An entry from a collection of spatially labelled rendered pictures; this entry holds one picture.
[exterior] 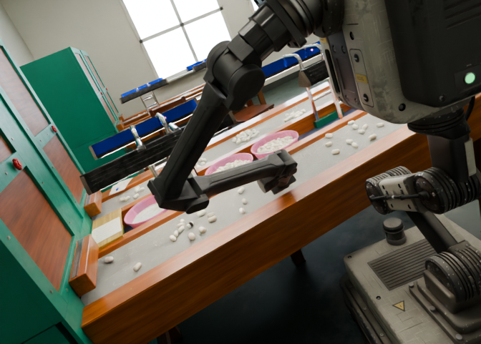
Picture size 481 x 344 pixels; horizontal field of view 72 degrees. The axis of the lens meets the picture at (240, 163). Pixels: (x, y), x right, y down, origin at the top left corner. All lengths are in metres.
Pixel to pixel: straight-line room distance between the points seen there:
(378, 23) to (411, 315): 0.84
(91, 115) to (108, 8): 2.76
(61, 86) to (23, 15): 2.67
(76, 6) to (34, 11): 0.60
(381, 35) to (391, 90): 0.09
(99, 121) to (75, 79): 0.48
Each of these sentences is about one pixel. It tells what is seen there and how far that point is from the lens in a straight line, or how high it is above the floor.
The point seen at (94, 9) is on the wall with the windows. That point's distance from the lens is 6.39.
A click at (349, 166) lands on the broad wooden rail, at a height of 0.77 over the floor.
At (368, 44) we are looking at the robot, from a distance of 0.62.
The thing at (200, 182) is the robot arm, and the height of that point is 1.05.
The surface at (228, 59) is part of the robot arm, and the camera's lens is 0.66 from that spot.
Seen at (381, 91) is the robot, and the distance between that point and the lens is 0.64.
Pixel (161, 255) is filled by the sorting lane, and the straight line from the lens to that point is 1.32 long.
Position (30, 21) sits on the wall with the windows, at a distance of 6.51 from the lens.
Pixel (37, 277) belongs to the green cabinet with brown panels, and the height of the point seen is 0.98.
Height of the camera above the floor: 1.39
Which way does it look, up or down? 22 degrees down
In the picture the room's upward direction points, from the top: 23 degrees counter-clockwise
